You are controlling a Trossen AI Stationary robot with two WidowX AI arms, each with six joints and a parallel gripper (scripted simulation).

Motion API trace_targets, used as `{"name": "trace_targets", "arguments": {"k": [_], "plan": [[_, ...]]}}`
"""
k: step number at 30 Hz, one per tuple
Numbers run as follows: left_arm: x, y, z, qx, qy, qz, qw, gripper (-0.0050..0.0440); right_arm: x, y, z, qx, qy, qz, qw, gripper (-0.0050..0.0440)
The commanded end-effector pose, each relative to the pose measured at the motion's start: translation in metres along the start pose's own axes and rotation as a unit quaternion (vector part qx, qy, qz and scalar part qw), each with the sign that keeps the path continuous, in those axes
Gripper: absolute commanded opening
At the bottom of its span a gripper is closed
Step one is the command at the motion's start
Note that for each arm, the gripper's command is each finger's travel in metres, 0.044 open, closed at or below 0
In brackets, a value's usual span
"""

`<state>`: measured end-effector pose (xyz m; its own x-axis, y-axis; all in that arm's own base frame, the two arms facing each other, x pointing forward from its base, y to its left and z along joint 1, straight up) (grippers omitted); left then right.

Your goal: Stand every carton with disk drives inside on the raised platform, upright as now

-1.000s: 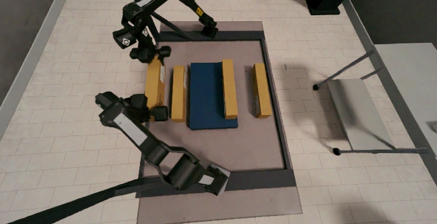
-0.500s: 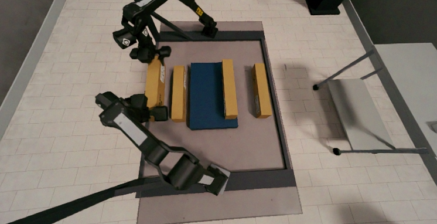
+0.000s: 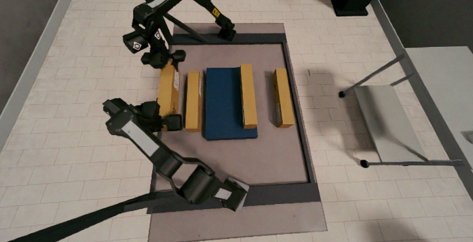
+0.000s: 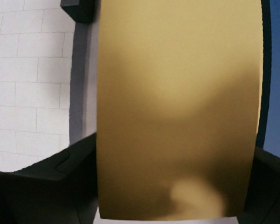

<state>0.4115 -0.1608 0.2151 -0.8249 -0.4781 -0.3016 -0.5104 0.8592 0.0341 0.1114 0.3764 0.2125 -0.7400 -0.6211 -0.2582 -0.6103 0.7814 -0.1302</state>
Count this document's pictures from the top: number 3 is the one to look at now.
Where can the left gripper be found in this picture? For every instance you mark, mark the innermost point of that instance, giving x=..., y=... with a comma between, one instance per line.
x=178, y=56

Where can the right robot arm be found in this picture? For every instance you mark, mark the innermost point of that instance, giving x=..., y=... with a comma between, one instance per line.
x=130, y=122

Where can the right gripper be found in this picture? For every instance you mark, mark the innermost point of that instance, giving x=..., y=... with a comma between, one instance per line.
x=173, y=123

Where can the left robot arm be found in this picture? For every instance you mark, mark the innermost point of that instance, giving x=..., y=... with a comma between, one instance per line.
x=150, y=16

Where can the brown cardboard carton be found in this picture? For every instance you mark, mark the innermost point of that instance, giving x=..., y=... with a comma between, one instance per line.
x=283, y=105
x=168, y=97
x=248, y=97
x=193, y=103

